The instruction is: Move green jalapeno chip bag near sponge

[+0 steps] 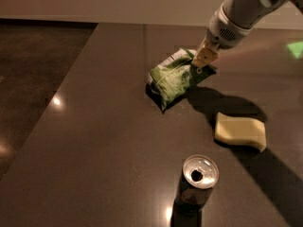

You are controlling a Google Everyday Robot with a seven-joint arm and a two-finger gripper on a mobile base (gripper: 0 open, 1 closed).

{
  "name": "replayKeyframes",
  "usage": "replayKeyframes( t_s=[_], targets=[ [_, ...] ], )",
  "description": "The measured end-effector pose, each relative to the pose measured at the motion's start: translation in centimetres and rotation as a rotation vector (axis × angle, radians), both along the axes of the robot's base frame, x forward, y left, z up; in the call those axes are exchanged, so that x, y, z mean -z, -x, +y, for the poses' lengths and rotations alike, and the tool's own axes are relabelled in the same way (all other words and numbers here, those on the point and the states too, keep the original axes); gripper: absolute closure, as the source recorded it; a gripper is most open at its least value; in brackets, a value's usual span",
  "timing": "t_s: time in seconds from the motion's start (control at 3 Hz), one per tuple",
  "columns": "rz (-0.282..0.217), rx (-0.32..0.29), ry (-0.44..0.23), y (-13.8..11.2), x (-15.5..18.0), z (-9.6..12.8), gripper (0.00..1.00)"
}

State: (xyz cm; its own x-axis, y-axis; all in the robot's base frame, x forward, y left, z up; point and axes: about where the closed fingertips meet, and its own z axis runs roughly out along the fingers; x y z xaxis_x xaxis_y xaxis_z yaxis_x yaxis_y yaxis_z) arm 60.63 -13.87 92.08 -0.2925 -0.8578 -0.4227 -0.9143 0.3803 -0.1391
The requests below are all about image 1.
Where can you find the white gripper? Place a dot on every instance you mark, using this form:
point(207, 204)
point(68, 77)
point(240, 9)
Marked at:
point(222, 32)

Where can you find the yellow sponge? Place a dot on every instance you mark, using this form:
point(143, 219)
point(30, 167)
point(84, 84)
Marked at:
point(240, 131)

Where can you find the green jalapeno chip bag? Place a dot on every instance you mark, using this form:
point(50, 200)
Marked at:
point(174, 76)

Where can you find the open dark soda can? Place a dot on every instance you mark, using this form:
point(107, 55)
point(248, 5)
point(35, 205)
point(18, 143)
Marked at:
point(198, 178)

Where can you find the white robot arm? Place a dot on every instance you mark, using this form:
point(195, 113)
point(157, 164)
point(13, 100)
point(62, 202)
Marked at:
point(249, 12)

